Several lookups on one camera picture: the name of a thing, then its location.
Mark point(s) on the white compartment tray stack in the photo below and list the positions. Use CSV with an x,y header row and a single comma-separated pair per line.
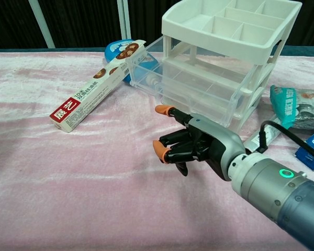
x,y
225,28

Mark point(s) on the blue cartoon bottle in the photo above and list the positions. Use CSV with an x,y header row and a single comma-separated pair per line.
x,y
113,49

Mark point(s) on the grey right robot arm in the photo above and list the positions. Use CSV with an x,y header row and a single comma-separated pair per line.
x,y
277,188

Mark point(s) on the white tube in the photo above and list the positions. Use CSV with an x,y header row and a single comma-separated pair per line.
x,y
270,134

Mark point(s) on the long baking paper box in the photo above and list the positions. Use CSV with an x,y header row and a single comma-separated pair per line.
x,y
94,89

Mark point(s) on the white partition post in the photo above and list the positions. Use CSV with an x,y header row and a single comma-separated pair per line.
x,y
42,23
124,18

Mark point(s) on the teal snack packet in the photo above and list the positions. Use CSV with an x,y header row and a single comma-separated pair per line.
x,y
287,104

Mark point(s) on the clear plastic drawer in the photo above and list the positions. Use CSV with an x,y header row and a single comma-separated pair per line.
x,y
240,119
247,86
146,62

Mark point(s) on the pink velvet cloth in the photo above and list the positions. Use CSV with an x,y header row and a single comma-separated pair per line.
x,y
68,183

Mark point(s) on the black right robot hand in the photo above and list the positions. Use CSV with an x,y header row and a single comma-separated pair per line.
x,y
212,141

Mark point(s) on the blue Oreo pack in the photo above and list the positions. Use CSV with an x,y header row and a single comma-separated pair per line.
x,y
312,149

